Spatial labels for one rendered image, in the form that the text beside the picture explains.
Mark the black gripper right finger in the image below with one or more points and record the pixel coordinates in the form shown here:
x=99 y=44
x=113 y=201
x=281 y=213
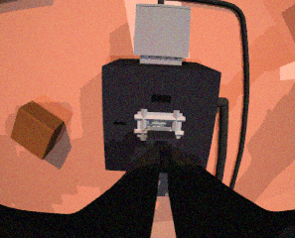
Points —
x=204 y=207

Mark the brown cube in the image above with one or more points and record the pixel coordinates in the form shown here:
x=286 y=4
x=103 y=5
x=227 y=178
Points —
x=36 y=129

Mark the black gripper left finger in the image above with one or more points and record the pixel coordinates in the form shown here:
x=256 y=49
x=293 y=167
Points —
x=126 y=210

